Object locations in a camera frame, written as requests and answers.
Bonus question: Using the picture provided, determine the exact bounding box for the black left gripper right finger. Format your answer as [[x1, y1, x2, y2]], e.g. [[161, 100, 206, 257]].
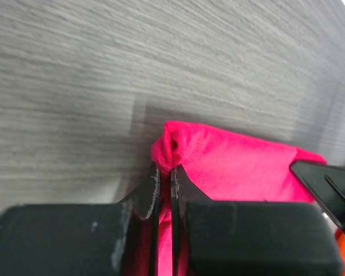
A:
[[171, 166, 344, 275]]

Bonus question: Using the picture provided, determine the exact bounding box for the pink t-shirt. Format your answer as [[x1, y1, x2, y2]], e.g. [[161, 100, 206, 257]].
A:
[[123, 120, 328, 276]]

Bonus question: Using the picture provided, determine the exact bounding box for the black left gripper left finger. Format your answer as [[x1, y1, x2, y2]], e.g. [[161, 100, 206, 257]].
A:
[[0, 164, 160, 275]]

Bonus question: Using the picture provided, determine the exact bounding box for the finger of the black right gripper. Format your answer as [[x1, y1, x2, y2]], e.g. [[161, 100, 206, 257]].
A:
[[290, 161, 345, 234]]

